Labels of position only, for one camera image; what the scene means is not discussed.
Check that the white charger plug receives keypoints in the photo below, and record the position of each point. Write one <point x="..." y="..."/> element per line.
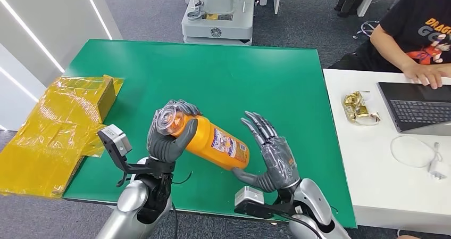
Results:
<point x="437" y="171"/>

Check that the white robot pedestal with column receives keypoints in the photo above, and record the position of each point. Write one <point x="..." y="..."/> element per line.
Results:
<point x="218" y="22"/>

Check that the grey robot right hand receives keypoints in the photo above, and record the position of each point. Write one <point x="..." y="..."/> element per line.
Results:
<point x="278" y="160"/>

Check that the white wall light strip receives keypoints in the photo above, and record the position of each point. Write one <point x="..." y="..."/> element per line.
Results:
<point x="31" y="33"/>
<point x="97" y="11"/>

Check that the person's right forearm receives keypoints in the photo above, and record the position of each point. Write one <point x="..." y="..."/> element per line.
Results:
<point x="387" y="52"/>

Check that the yellow film wrapped box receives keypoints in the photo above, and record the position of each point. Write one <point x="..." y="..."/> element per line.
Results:
<point x="53" y="131"/>

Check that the orange bottle with clear cap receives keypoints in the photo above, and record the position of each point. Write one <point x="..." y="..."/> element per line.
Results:
<point x="211" y="142"/>

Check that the black bulky equipment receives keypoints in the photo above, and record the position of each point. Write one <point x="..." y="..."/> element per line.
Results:
<point x="348" y="1"/>

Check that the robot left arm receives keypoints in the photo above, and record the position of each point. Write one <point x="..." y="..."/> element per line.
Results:
<point x="127" y="198"/>

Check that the person's left forearm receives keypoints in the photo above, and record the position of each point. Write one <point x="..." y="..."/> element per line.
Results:
<point x="444" y="70"/>

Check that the dark grey laptop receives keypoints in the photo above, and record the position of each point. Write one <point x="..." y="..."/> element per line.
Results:
<point x="415" y="110"/>

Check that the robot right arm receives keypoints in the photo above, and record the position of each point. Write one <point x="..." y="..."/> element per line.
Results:
<point x="313" y="198"/>

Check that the person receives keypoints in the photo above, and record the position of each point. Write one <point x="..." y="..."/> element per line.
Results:
<point x="415" y="18"/>

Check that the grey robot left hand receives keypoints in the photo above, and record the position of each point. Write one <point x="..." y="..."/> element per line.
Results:
<point x="164" y="147"/>

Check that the person's bare knee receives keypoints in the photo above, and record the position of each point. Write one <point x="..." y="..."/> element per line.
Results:
<point x="408" y="237"/>

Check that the crumpled gold foil wrapper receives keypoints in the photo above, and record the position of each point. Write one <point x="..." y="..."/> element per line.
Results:
<point x="357" y="108"/>

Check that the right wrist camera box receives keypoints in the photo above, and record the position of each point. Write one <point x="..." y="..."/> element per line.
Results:
<point x="248" y="197"/>

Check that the person's right hand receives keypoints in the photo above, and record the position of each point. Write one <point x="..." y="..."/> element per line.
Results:
<point x="424" y="75"/>

